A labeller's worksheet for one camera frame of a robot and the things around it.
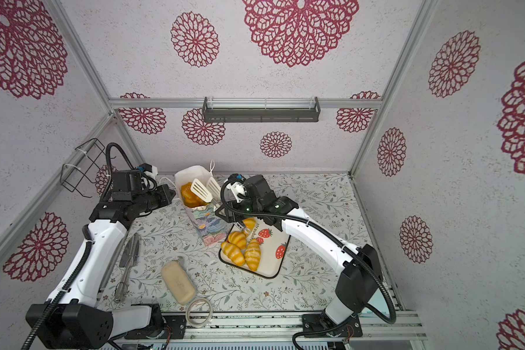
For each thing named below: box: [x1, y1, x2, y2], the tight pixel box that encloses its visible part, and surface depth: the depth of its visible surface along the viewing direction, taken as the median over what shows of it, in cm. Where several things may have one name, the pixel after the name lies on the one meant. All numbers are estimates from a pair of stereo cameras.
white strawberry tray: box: [218, 218, 291, 278], surface depth 94 cm
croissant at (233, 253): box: [220, 241, 246, 267], surface depth 89 cm
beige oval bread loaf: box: [161, 260, 197, 305], surface depth 82 cm
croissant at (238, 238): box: [227, 231, 248, 250], surface depth 92 cm
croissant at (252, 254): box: [244, 238, 262, 272], surface depth 89 cm
